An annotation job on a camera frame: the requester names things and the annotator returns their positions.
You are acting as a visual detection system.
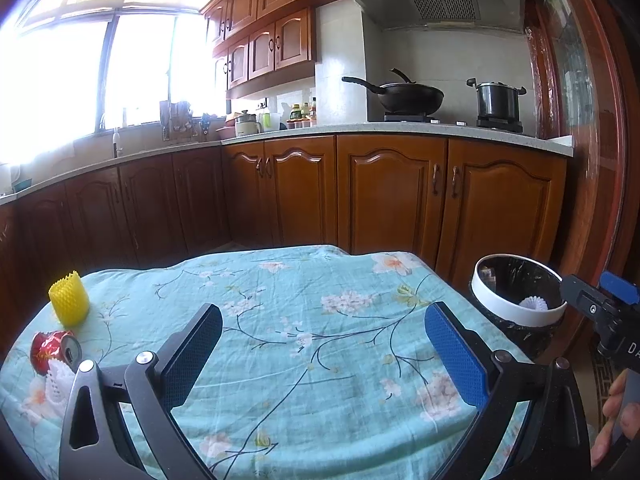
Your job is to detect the small white foam net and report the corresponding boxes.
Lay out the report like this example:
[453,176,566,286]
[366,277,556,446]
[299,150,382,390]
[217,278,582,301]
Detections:
[45,360,76,418]

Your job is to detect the black gas stove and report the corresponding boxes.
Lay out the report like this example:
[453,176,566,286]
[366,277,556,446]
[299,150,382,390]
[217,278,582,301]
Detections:
[367,112,538,136]

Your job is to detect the kitchen window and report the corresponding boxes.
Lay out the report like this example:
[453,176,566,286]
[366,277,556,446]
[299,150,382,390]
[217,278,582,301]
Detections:
[0,7,228,161]

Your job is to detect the teal floral tablecloth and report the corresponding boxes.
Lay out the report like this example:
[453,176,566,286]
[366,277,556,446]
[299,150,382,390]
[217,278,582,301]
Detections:
[0,244,538,480]

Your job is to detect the yellow foam fruit net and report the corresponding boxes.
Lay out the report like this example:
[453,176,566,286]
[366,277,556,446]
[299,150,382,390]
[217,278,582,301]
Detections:
[48,270,91,326]

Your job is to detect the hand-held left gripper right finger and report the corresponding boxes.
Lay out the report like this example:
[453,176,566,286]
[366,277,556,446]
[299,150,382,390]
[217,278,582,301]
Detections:
[424,301,592,480]

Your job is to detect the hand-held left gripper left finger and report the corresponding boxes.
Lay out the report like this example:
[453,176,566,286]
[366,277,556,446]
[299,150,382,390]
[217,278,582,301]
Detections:
[59,303,224,480]

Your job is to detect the white rice cooker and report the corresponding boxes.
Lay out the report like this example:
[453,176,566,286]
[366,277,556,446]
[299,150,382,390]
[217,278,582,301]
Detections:
[234,110,263,138]

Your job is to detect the wooden base cabinets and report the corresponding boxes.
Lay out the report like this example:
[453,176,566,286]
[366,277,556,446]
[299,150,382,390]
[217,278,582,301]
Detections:
[0,132,568,311]

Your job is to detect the crushed red can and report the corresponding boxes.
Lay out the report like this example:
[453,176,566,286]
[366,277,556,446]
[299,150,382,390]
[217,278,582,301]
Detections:
[31,330,82,376]

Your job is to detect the knife and utensil rack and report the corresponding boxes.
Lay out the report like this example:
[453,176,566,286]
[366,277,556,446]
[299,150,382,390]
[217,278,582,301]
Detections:
[159,100,201,141]

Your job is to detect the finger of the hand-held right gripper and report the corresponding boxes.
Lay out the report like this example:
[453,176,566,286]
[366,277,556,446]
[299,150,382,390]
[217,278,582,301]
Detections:
[559,274,619,319]
[599,271,640,307]

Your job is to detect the wooden door frame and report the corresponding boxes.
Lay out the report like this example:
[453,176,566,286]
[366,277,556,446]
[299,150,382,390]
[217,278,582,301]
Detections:
[525,0,631,286]

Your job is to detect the person's right hand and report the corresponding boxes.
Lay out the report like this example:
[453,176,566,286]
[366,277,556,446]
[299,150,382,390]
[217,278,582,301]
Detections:
[589,370,640,469]

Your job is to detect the black wok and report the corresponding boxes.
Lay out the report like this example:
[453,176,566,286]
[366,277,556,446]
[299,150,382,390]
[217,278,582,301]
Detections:
[341,68,446,115]

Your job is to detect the steel cooking pot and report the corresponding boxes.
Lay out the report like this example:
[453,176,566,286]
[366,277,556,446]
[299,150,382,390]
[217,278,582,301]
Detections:
[466,77,527,121]

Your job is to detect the white rimmed trash bin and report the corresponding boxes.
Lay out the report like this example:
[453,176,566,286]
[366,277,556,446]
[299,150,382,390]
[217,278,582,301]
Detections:
[470,256,568,361]
[470,254,569,322]

